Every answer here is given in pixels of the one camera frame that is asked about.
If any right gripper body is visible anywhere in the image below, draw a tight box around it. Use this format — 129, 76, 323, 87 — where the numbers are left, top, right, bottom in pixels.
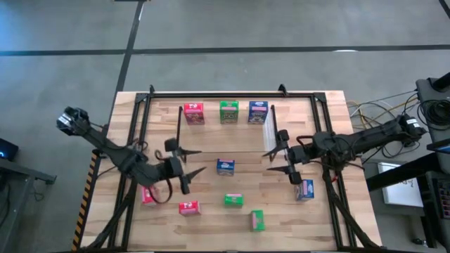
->
277, 129, 314, 186

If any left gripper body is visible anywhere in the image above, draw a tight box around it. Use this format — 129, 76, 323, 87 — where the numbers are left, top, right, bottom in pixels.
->
157, 138, 191, 195

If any blue Frosted Flakes cereal box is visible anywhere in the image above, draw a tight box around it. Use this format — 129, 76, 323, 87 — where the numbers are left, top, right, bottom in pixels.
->
216, 158, 236, 177
294, 179, 316, 202
247, 100, 269, 125

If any red Froot Loops cereal box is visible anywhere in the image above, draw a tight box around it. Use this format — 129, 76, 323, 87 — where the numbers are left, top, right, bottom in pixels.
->
140, 185, 161, 207
178, 200, 203, 216
183, 102, 206, 126

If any green Apple Jacks cereal box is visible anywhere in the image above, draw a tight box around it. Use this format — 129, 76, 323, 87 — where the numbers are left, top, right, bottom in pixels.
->
224, 193, 245, 208
219, 100, 240, 125
250, 209, 266, 233

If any yellow black hazard strip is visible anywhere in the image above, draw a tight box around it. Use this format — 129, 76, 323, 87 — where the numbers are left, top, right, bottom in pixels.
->
71, 149, 100, 252

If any black metal beam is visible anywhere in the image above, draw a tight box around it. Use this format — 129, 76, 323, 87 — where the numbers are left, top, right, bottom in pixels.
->
365, 150, 450, 193

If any white board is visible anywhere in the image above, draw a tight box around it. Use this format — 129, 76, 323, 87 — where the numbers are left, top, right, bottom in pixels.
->
378, 162, 425, 208

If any grey equipment cart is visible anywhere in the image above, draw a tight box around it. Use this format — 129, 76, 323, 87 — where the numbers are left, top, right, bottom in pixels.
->
415, 72, 450, 145

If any laptop with blue screen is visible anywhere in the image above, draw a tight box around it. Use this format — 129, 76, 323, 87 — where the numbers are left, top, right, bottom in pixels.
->
426, 138, 450, 155

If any grey metal desk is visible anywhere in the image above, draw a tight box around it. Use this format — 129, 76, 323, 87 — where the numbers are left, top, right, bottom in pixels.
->
0, 157, 57, 253

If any dark cabinet with coloured buttons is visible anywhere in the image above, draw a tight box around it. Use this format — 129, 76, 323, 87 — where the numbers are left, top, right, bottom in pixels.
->
423, 171, 450, 253

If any black device with blue light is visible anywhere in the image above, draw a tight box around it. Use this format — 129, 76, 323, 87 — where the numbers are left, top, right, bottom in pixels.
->
0, 137, 20, 162

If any black cable loop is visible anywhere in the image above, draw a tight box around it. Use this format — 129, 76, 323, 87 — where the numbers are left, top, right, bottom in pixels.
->
149, 177, 174, 205

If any yellow cable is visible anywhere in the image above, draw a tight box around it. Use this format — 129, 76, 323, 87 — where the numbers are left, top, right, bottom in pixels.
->
351, 96, 421, 131

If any coiled black cable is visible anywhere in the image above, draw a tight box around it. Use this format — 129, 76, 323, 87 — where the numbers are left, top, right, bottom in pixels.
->
418, 99, 450, 127

